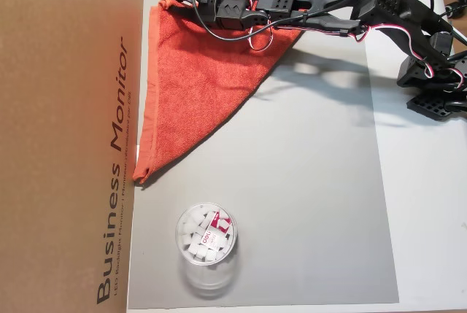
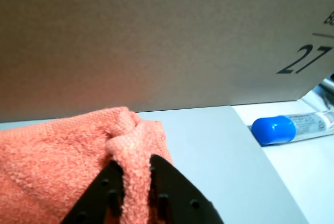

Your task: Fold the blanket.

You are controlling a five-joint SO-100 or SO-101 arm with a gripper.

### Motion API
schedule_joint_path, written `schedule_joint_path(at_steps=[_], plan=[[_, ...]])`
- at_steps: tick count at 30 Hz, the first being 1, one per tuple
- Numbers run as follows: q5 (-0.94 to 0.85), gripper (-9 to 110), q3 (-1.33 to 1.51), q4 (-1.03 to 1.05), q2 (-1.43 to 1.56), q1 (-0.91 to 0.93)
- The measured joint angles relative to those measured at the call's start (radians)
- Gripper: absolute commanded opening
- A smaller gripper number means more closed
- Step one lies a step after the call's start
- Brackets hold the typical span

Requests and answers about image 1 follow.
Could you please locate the black perforated table clamp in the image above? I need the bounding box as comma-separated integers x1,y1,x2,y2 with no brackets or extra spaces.
406,92,467,121

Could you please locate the deli branded eraser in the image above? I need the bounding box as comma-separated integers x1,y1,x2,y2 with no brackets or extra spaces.
198,231,229,252

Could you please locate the smooth flat desk mat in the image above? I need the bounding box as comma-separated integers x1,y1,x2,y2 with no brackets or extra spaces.
127,0,401,310

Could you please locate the orange terry towel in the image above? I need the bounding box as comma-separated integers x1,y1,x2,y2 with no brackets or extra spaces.
131,0,339,185

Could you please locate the red sleeve eraser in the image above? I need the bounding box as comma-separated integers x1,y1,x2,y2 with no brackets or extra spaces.
207,210,234,232

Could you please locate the brown cardboard monitor box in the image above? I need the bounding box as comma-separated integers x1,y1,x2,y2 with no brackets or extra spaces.
0,0,147,313

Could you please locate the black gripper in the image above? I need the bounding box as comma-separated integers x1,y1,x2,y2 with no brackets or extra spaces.
190,0,273,32

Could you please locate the clear plastic jar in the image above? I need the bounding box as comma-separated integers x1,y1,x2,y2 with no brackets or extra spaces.
174,201,244,299

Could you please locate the black camera cable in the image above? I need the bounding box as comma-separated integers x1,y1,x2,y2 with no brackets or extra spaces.
188,0,437,42

